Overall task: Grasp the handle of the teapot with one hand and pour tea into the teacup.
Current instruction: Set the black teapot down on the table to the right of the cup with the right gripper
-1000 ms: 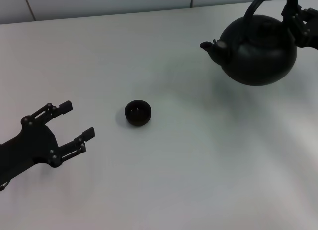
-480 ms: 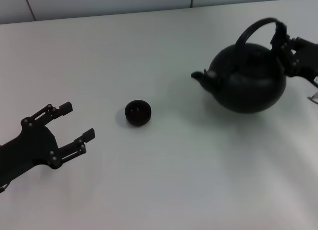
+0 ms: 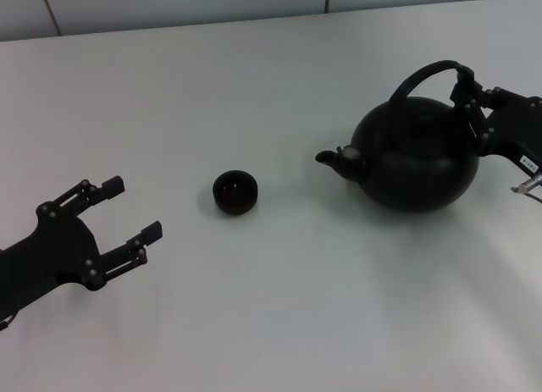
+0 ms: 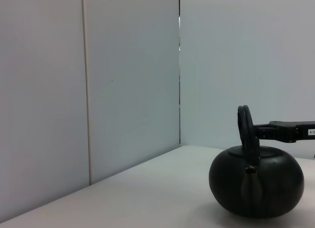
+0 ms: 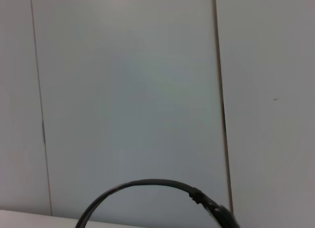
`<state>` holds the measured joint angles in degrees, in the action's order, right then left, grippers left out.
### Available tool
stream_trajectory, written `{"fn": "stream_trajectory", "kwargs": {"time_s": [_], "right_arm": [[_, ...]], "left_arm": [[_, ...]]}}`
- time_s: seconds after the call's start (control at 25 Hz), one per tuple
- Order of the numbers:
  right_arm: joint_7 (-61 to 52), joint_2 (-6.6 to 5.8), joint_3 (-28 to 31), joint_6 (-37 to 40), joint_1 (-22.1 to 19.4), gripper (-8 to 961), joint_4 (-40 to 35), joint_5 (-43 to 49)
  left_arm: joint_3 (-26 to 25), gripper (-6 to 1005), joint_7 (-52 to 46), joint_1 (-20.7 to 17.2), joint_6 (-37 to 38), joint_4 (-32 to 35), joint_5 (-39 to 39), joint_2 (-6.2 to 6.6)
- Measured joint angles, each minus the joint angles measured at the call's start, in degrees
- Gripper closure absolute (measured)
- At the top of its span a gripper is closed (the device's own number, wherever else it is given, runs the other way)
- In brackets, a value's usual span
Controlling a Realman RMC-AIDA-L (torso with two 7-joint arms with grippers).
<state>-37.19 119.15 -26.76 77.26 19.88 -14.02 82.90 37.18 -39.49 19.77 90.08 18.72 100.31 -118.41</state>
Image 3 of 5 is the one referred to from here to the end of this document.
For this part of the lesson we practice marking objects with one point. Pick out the black round teapot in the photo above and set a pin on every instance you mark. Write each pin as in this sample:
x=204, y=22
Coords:
x=415, y=176

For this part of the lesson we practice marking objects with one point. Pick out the dark brown teacup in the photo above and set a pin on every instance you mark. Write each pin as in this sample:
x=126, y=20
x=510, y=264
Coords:
x=235, y=205

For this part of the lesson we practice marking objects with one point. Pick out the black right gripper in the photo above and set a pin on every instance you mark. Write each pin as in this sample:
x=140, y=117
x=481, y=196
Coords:
x=516, y=129

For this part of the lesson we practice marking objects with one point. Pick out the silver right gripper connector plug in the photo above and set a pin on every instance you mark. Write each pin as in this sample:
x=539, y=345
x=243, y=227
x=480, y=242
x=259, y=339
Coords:
x=529, y=183

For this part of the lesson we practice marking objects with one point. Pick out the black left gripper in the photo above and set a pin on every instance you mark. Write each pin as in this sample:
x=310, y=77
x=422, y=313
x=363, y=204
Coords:
x=55, y=252

